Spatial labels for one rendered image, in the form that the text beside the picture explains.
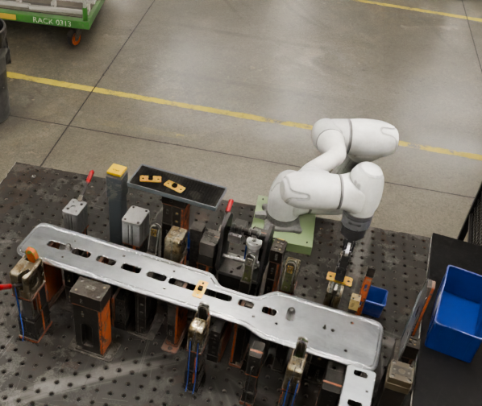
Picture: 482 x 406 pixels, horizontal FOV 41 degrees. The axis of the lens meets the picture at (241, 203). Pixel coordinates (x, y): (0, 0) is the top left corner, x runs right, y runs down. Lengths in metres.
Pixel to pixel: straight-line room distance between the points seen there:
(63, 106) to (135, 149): 0.78
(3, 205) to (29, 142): 1.67
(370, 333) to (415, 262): 0.85
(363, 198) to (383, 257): 1.27
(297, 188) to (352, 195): 0.16
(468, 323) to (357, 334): 0.41
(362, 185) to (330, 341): 0.67
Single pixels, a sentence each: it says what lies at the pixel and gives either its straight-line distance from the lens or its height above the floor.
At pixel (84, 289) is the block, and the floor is 1.03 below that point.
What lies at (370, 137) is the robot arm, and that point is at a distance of 2.39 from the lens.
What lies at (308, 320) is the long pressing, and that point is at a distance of 2.33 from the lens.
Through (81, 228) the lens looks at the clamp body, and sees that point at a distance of 2.64.
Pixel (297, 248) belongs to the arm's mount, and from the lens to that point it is 2.98.
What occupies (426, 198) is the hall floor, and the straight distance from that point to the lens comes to 4.74.
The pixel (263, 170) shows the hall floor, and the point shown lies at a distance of 4.62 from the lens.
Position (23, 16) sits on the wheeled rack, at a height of 0.26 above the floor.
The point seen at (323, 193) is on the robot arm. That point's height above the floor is 1.64.
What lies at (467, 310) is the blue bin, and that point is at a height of 1.03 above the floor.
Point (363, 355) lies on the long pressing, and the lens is 2.29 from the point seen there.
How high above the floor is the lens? 2.75
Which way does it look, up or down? 40 degrees down
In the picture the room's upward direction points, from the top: 8 degrees clockwise
